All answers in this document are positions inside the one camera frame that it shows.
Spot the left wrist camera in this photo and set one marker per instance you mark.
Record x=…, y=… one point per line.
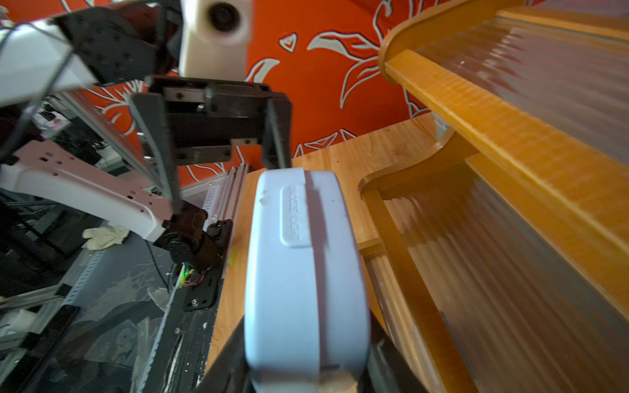
x=215, y=38

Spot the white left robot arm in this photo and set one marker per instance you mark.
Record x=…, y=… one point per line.
x=49, y=138

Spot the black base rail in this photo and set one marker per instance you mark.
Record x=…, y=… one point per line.
x=178, y=356

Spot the blue rounded square clock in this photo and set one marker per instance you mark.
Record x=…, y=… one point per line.
x=306, y=308

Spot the wooden two-tier shelf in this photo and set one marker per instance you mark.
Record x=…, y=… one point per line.
x=500, y=261

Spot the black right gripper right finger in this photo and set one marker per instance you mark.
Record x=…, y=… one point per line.
x=387, y=370

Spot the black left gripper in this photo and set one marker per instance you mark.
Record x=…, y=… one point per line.
x=186, y=121

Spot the white work glove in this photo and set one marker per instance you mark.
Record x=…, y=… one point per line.
x=104, y=237

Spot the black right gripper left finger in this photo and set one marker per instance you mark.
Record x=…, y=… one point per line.
x=230, y=373

